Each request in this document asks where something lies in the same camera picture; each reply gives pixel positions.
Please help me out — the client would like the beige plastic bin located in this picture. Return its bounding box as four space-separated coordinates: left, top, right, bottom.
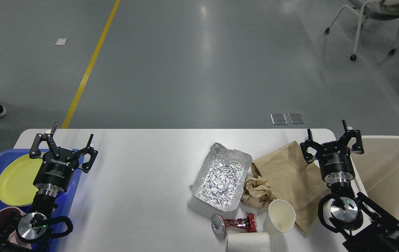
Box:
351 135 399 220

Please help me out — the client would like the lying white paper cup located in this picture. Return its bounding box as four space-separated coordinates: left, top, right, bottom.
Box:
227 232 270 252

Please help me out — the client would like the upright white paper cup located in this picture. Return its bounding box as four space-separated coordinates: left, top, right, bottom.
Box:
263 199 296 236

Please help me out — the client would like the aluminium foil tray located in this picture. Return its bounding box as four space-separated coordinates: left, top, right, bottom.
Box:
189 142 253 212

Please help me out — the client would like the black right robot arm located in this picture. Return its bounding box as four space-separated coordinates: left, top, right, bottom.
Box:
300 120 399 252

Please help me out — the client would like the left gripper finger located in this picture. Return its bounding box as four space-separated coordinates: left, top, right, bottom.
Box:
68 133 99 174
29 122 60 159

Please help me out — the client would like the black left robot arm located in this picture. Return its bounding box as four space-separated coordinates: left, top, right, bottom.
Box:
0 122 98 252

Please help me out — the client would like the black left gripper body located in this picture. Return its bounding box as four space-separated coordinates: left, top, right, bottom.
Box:
33 149 80 193

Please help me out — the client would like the yellow plastic plate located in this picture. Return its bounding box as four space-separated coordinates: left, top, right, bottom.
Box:
0 154 42 207

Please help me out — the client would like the crumpled brown paper ball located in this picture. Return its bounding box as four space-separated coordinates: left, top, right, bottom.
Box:
240 176 276 210

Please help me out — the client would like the left metal floor plate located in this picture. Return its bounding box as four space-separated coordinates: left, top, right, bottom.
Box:
270 113 288 125

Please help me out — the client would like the white framed office chair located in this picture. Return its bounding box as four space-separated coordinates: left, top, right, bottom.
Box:
324 0 399 62

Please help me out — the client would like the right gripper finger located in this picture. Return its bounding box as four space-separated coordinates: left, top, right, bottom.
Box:
337 120 364 154
300 128 322 165

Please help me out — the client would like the right metal floor plate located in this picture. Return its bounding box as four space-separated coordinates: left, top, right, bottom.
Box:
288 113 306 124

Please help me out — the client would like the metal floor plate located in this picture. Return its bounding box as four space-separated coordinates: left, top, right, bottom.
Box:
270 113 288 125
288 113 306 124

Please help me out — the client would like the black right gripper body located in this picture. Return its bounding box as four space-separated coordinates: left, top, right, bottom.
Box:
316 141 355 184

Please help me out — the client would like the crushed red soda can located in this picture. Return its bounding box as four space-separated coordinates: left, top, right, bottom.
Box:
211 213 257 236

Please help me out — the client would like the pink mug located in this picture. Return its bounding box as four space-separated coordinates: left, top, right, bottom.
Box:
0 207 32 249

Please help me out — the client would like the brown paper bag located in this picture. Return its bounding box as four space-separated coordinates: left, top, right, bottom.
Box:
251 141 330 234

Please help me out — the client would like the white floor marker tag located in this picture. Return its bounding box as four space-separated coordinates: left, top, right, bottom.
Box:
55 38 68 45

